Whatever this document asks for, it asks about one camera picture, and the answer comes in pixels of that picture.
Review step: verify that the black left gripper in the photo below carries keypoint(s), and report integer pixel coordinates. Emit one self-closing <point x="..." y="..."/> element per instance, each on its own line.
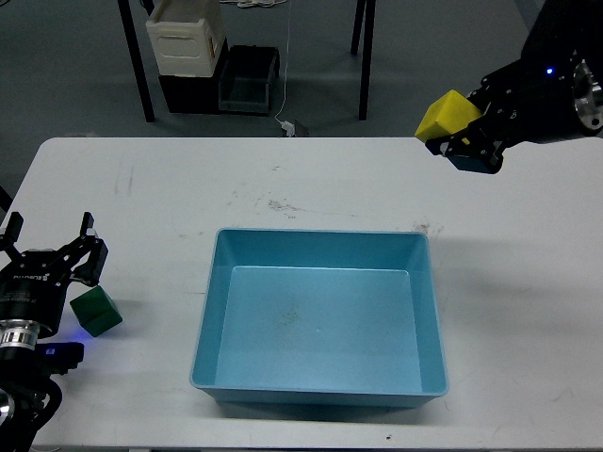
<point x="34" y="282"/>

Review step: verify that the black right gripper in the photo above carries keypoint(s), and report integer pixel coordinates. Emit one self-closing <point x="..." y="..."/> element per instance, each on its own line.
<point x="522" y="101"/>

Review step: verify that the yellow cube block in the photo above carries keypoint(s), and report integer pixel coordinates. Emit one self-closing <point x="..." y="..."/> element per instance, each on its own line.
<point x="448" y="115"/>

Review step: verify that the green cube block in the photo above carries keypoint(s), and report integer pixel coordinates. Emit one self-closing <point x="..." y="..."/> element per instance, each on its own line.
<point x="95" y="311"/>

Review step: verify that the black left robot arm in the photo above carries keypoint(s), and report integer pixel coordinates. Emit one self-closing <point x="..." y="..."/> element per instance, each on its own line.
<point x="29" y="395"/>

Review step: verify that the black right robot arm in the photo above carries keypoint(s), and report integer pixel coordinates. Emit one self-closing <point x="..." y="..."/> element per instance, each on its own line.
<point x="572" y="30"/>

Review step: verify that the black box under crate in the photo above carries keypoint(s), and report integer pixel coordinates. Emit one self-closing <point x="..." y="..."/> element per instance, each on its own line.
<point x="194" y="95"/>

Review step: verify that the black table leg right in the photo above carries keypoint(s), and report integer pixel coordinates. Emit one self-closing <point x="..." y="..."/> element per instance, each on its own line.
<point x="362" y="40"/>

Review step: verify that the black table leg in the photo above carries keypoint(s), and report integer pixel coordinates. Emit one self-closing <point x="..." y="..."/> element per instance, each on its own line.
<point x="362" y="40"/>
<point x="132" y="43"/>

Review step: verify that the dark grey storage bin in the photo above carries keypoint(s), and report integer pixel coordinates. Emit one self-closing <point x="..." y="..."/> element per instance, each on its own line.
<point x="247" y="79"/>

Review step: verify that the black table leg left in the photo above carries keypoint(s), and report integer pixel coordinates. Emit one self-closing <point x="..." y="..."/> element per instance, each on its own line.
<point x="132" y="43"/>

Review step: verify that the cream plastic crate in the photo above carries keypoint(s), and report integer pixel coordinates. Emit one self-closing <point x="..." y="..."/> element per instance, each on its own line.
<point x="186" y="37"/>

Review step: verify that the blue plastic tray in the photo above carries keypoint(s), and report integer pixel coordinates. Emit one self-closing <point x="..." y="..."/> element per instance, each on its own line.
<point x="320" y="317"/>

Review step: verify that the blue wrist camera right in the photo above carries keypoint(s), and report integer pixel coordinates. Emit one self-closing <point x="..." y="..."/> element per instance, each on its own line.
<point x="486" y="163"/>

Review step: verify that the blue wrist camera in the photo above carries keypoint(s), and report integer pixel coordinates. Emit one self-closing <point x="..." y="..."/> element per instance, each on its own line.
<point x="60" y="358"/>
<point x="486" y="163"/>

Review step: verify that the blue wrist camera left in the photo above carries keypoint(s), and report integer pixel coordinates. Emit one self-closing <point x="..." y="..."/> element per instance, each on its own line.
<point x="60" y="358"/>

